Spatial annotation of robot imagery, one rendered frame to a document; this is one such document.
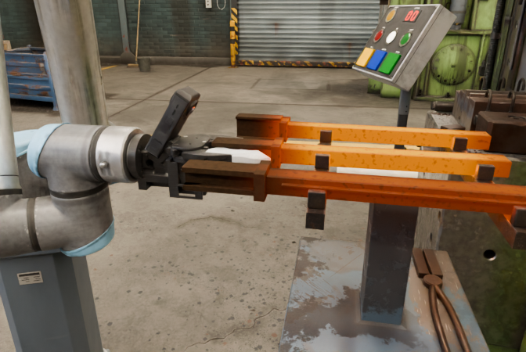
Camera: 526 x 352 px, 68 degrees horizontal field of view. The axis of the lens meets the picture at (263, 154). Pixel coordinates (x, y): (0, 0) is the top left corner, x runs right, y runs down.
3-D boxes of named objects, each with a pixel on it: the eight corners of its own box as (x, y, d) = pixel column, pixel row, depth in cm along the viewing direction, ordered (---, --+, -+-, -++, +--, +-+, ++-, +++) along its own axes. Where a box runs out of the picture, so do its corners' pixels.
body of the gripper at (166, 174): (220, 180, 65) (152, 175, 67) (217, 131, 62) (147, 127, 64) (206, 201, 58) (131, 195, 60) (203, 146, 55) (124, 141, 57)
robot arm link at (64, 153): (66, 168, 71) (55, 115, 68) (130, 173, 69) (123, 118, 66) (27, 190, 62) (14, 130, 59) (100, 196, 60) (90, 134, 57)
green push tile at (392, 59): (387, 74, 133) (400, 54, 132) (377, 71, 140) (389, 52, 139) (391, 77, 134) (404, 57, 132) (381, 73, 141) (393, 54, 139)
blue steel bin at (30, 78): (-11, 104, 533) (-24, 49, 508) (38, 93, 603) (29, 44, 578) (57, 111, 494) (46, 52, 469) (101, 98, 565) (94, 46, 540)
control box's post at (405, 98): (377, 284, 180) (407, 40, 143) (377, 278, 184) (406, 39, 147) (386, 285, 179) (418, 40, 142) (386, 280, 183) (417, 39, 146)
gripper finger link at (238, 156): (270, 188, 58) (213, 181, 61) (270, 151, 56) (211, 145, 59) (264, 197, 56) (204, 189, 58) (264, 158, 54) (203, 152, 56)
